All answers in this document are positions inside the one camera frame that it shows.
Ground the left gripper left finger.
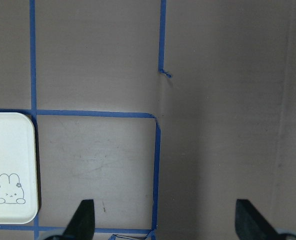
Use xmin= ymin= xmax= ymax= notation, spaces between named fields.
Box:
xmin=37 ymin=199 xmax=95 ymax=240

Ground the cream serving tray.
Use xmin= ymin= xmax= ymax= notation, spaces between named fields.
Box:
xmin=0 ymin=112 xmax=39 ymax=225

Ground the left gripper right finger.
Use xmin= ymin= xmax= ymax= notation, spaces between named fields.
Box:
xmin=234 ymin=199 xmax=296 ymax=240

